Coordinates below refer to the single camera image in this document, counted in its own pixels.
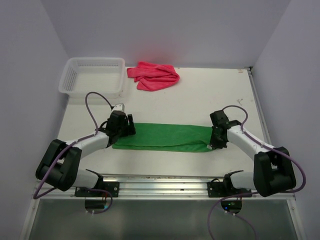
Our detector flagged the green towel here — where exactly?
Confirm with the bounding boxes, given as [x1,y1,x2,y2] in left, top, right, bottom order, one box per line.
[112,123,212,153]

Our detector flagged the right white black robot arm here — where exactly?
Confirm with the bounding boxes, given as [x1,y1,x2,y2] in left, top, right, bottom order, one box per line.
[208,110,297,197]

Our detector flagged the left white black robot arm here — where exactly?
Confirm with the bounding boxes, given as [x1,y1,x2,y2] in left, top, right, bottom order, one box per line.
[35,110,136,197]

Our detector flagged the pink towel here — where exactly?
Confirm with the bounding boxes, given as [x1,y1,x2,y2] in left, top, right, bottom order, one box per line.
[126,61,180,92]

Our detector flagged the white plastic basket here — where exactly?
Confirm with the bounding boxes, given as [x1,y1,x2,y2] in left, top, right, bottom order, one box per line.
[58,57,126,99]

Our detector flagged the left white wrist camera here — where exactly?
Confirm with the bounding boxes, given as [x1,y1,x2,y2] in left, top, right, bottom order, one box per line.
[111,103,125,113]

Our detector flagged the aluminium mounting rail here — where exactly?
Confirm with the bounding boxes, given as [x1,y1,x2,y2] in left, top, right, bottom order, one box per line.
[32,174,296,201]

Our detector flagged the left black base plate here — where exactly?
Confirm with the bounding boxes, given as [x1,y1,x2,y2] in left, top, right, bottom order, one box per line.
[74,181,120,198]

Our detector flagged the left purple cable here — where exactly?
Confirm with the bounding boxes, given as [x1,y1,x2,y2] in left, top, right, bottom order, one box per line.
[32,91,118,201]

